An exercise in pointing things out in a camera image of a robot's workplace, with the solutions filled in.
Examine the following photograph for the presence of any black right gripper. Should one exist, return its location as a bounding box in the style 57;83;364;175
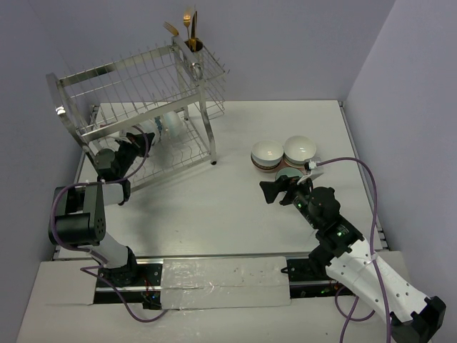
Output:
259;172;321;229

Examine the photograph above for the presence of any white bowl front stack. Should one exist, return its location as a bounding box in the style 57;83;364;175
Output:
137;120;156;146

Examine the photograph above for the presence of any blue floral bowl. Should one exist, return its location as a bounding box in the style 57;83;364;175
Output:
152;117;165;142

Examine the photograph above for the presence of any white bowl dark band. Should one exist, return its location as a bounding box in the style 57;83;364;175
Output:
163;111;184;138

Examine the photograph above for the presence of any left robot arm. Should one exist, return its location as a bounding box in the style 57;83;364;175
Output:
48;131;155;287

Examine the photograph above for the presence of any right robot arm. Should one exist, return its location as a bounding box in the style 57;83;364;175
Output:
259;176;446;342

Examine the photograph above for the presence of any stainless steel dish rack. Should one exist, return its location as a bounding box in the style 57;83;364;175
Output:
46;41;226;191

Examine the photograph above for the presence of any white bowl brown pattern stack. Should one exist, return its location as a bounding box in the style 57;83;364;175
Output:
251;139;283;171

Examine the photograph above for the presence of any white bowl orange stack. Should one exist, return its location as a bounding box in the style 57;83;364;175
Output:
283;135;317;166

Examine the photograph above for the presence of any perforated steel cutlery holder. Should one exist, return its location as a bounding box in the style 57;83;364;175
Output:
172;36;204;82

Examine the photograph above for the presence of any taped white cover sheet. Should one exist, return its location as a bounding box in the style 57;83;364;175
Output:
160;257;291;309

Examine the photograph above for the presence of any gold knife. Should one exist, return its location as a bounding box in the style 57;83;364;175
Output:
190;11;197;52

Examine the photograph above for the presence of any gold fork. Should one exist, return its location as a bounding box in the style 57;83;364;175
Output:
183;7;191;39

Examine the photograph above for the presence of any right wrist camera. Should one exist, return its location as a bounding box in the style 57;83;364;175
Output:
297;159;323;184

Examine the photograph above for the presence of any black mounting rail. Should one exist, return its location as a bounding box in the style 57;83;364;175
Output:
94;256;341;310

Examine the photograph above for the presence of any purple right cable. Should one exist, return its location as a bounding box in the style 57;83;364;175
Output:
316;156;393;343

